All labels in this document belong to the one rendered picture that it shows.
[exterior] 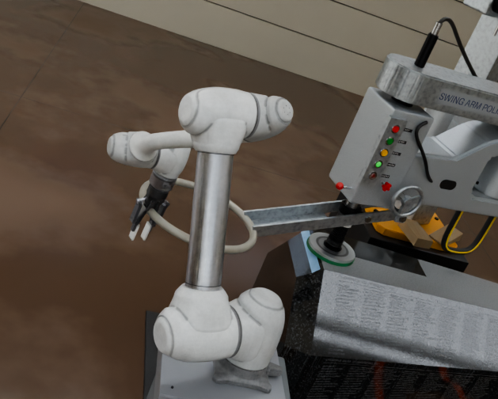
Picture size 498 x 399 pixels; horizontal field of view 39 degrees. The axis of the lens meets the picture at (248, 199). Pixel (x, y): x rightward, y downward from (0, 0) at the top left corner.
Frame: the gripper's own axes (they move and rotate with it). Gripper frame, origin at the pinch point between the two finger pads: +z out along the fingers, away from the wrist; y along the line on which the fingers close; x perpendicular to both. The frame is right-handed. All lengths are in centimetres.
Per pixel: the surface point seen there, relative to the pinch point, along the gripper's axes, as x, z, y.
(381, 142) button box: -25, -62, 69
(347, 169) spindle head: -13, -44, 74
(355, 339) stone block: -53, 12, 81
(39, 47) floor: 415, 93, 137
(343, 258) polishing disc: -26, -8, 85
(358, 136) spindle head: -10, -57, 73
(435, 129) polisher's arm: 19, -56, 164
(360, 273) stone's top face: -34, -6, 90
